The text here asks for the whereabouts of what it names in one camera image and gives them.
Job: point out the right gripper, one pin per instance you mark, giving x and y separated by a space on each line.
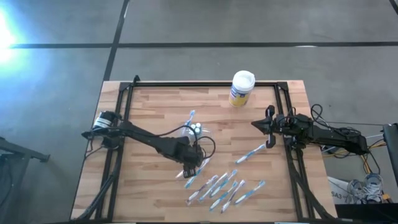
271 143

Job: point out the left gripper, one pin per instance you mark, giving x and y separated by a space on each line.
186 152

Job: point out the orange white toothbrush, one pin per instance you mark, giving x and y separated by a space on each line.
179 175

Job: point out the clear plastic organizer box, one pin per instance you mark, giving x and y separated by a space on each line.
208 134

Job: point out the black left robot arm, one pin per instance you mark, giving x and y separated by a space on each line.
143 138

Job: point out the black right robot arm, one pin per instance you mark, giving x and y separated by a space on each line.
335 138

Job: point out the yellow disinfectant wipes canister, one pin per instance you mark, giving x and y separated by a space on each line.
241 92

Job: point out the white paper label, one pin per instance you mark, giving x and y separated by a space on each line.
337 194

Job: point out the person's shoe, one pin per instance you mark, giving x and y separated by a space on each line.
356 188
374 185

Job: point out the black equipment case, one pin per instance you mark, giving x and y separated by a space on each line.
391 140

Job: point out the black box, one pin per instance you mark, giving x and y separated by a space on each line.
367 213

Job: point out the black metal stand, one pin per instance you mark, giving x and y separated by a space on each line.
18 151

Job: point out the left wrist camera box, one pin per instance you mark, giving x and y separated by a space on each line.
189 173

